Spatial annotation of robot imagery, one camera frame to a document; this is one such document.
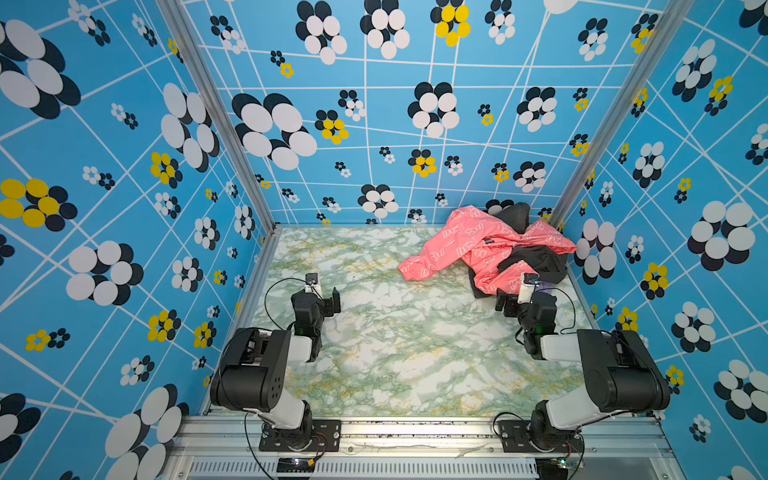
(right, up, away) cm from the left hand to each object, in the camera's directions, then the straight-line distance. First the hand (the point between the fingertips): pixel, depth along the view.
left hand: (321, 288), depth 94 cm
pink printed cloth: (+51, +16, +8) cm, 54 cm away
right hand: (+63, -1, 0) cm, 63 cm away
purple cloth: (+74, 0, +5) cm, 74 cm away
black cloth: (+75, +7, +5) cm, 75 cm away
